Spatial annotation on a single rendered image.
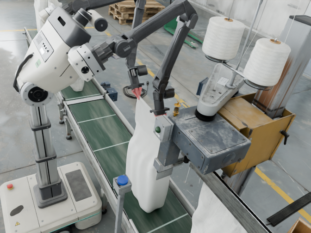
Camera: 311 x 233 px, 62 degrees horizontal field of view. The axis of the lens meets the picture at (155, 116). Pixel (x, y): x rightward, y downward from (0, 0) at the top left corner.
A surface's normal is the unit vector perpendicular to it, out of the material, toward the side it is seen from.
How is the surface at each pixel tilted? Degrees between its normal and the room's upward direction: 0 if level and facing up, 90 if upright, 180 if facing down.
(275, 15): 90
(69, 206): 0
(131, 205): 0
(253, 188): 0
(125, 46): 88
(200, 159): 90
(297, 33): 90
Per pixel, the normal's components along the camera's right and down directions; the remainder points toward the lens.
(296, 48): -0.85, 0.20
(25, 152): 0.14, -0.80
